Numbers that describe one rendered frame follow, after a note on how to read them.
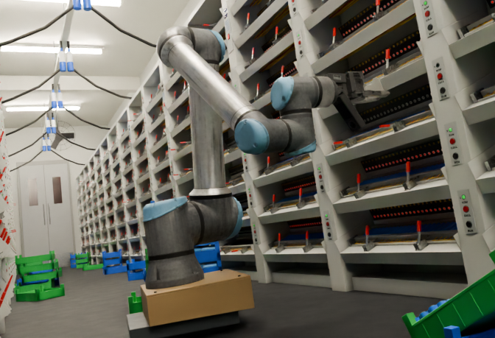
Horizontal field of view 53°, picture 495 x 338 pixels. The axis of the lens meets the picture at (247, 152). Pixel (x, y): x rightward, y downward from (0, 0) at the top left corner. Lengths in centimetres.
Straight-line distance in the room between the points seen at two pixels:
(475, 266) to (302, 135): 61
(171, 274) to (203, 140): 45
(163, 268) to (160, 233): 11
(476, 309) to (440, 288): 73
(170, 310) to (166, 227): 26
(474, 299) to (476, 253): 55
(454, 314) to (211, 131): 99
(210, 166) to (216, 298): 45
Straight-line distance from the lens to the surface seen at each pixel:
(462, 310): 102
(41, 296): 370
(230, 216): 171
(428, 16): 162
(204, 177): 169
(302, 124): 135
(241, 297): 154
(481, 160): 153
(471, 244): 154
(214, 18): 354
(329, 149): 206
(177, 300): 150
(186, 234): 161
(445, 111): 156
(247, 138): 126
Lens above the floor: 30
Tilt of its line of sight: 8 degrees up
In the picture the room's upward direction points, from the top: 8 degrees counter-clockwise
